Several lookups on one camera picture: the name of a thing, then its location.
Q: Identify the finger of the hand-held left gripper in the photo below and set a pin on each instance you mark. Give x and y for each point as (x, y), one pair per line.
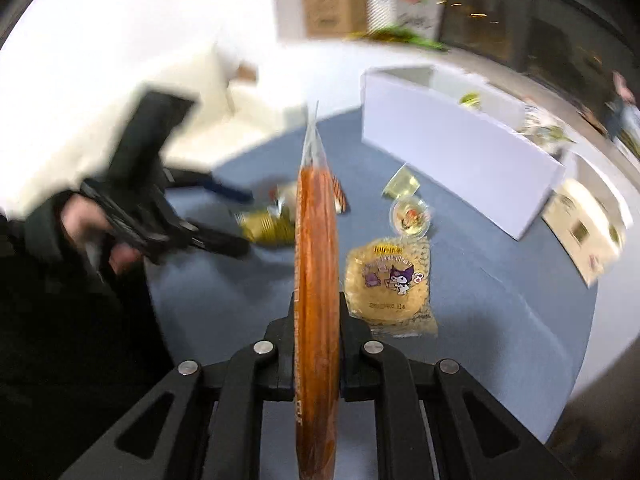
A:
(220, 245)
(227, 191)

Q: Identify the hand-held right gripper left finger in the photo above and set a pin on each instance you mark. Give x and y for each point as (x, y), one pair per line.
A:
(280, 360)

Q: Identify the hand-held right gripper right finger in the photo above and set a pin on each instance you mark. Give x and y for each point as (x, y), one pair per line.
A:
(357, 360)

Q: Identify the yellow black snack packet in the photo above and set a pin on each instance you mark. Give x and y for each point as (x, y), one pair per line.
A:
(267, 222)

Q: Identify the white cardboard box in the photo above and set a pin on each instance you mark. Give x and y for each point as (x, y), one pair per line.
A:
(450, 160)

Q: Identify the person's left forearm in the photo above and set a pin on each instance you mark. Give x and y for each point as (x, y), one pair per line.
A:
(35, 250)

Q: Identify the person's left hand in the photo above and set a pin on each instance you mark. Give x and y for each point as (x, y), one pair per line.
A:
(82, 222)

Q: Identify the yellow cartoon snack packet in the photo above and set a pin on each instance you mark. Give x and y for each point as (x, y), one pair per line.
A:
(390, 290)

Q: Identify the orange striped snack packet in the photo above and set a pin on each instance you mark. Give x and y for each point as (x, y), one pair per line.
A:
(340, 195)

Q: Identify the brown cardboard piece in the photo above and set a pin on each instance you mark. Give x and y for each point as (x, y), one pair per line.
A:
(247, 71)

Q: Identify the round jelly cup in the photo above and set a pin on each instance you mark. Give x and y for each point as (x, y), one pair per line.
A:
(411, 216)

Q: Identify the small pale yellow packet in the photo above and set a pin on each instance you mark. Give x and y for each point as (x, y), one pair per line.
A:
(401, 182)

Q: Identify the pile of green packets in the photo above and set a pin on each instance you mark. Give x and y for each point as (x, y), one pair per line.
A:
(400, 37)

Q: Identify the square green snack packet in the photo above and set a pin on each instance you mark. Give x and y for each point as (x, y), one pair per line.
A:
(470, 100)

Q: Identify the beige tissue pack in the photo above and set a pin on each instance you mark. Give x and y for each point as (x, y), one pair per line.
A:
(582, 230)

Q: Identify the long green snack packet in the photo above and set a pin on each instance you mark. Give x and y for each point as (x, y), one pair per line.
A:
(545, 127)

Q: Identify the dark window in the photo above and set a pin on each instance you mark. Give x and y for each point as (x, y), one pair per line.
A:
(540, 25)

